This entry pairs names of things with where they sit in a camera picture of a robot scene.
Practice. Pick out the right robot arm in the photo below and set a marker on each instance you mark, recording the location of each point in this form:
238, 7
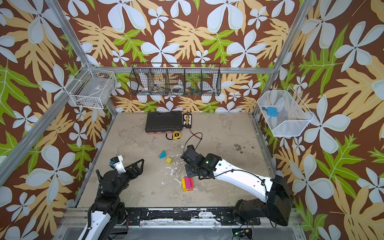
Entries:
274, 198

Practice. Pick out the tape roll in basket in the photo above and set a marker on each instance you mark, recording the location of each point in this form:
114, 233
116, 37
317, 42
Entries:
177, 88

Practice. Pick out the black wire basket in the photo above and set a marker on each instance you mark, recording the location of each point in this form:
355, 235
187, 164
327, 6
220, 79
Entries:
198, 79

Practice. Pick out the blue object in basket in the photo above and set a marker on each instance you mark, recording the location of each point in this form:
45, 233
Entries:
272, 112

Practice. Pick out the yellow tape measure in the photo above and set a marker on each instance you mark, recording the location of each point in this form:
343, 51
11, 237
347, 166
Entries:
176, 135

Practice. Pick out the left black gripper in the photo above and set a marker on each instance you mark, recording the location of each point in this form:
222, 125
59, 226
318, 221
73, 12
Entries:
134, 166

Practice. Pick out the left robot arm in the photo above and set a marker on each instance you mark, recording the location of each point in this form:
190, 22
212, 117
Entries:
108, 210

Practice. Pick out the teal triangle block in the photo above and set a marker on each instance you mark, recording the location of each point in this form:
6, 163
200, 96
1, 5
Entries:
162, 155

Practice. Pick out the yellow arch block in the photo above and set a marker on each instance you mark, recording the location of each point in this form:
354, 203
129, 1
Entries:
184, 185

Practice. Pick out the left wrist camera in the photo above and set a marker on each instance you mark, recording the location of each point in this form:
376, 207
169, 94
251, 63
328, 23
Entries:
116, 163

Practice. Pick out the white mesh basket right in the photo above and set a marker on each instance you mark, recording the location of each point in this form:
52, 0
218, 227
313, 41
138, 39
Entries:
294, 115

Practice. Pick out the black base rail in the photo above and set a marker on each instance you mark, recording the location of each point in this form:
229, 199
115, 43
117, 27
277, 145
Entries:
218, 215

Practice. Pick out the white wire basket left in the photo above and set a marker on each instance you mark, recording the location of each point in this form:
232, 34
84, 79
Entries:
91, 87

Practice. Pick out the magenta block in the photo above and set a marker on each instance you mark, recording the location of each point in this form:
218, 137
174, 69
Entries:
189, 182

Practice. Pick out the black tool case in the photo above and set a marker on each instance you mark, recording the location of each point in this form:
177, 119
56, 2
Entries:
166, 122

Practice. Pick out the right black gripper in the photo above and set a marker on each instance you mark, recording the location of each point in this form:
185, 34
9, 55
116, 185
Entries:
189, 157

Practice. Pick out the black battery holder box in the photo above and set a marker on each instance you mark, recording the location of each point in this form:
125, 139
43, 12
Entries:
187, 120

